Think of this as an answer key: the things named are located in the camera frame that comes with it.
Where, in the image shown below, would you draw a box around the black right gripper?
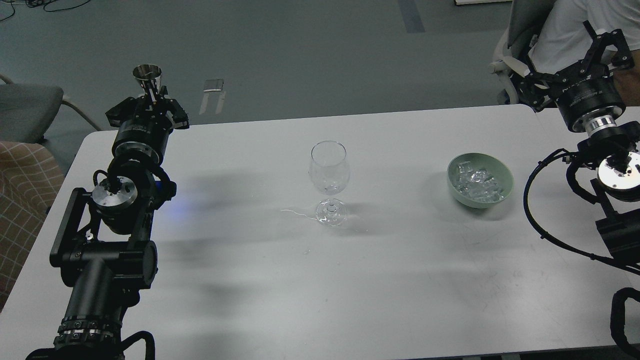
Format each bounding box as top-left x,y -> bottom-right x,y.
517,20 -> 635,133

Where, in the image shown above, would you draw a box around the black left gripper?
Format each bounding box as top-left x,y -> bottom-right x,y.
105,85 -> 190,166

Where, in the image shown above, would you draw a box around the steel jigger measuring cup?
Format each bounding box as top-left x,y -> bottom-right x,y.
132,64 -> 163,113

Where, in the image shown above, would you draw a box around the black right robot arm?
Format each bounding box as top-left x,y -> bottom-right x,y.
520,21 -> 640,275

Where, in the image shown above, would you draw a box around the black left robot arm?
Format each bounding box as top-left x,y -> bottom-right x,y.
27,79 -> 189,360

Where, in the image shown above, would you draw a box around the clear ice cubes pile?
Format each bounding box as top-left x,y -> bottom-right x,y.
452,161 -> 505,204

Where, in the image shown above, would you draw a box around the clear wine glass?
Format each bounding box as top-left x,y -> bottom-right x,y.
308,140 -> 351,227

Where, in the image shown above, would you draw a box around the person in white shirt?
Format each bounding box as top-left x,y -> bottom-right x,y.
528,0 -> 640,107

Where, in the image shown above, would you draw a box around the grey office chair left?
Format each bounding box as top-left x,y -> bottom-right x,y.
0,74 -> 105,144

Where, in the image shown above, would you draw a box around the checked beige cushion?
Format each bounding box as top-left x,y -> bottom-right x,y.
0,140 -> 65,308

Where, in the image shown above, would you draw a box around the green bowl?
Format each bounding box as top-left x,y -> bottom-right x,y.
445,152 -> 514,209

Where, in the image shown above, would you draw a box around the black floor cables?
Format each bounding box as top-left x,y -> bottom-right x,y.
0,0 -> 92,22

